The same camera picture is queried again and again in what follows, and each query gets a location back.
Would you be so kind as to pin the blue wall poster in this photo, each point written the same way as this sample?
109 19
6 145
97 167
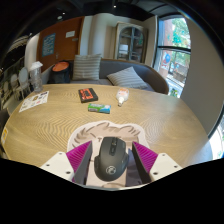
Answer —
48 44

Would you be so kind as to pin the white sticker sheet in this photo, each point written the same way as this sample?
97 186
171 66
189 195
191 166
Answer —
33 101

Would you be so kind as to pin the clear plastic shaker bottle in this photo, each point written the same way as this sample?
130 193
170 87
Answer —
36 80

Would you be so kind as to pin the arched glass-door cabinet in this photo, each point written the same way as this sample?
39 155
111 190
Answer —
131 41

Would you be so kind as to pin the small white wall sign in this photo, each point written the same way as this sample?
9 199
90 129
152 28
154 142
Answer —
70 34

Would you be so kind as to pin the black and orange backpack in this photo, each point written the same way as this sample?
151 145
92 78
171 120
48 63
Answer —
60 74

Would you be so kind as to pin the black-framed window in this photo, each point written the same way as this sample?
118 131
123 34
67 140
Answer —
175 50

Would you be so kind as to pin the black and orange box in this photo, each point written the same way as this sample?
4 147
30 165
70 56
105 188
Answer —
88 95

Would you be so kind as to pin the grey curved sofa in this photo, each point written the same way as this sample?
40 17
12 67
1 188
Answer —
151 75

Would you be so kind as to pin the small white squeeze bottle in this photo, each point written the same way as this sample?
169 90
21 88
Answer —
122 96

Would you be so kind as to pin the flat striped cushion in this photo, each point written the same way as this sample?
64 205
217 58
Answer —
127 78

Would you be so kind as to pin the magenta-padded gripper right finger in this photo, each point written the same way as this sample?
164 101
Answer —
163 165

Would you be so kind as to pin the green candy pack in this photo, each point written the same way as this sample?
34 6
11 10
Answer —
99 108

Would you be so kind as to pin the brown wooden door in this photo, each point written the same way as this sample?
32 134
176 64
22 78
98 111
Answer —
66 48

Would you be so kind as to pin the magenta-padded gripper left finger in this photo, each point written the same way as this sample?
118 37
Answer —
60 164

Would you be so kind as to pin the large striped cushion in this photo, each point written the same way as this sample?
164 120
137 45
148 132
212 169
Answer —
86 67

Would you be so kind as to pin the black computer mouse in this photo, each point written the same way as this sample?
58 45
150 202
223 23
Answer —
111 160

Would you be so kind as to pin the cat-shaped mouse pad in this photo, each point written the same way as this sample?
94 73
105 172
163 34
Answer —
106 130

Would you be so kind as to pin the group of white chairs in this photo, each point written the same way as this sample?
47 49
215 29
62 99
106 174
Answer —
20 83

